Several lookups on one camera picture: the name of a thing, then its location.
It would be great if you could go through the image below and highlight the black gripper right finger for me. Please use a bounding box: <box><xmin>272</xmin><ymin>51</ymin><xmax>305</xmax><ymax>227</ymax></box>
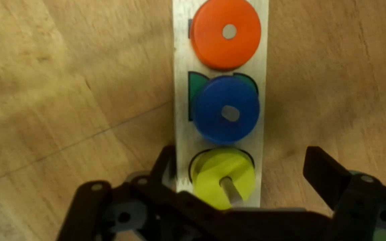
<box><xmin>301</xmin><ymin>145</ymin><xmax>386</xmax><ymax>241</ymax></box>

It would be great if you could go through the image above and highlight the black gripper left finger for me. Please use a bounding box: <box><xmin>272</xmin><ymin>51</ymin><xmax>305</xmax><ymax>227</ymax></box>
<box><xmin>131</xmin><ymin>144</ymin><xmax>190</xmax><ymax>216</ymax></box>

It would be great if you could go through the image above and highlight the yellow wooden ring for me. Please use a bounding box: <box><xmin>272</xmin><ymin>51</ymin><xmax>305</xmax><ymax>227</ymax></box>
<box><xmin>188</xmin><ymin>148</ymin><xmax>257</xmax><ymax>212</ymax></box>

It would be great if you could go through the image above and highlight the wooden peg base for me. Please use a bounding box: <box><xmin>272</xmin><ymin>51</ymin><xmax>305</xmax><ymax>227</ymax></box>
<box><xmin>171</xmin><ymin>0</ymin><xmax>270</xmax><ymax>209</ymax></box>

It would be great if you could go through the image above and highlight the blue wooden ring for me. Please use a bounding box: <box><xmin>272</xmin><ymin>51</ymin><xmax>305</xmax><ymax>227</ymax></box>
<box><xmin>192</xmin><ymin>76</ymin><xmax>261</xmax><ymax>146</ymax></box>

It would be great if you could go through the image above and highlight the orange wooden ring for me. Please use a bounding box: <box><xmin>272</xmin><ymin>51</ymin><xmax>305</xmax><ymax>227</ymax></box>
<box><xmin>188</xmin><ymin>0</ymin><xmax>262</xmax><ymax>73</ymax></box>

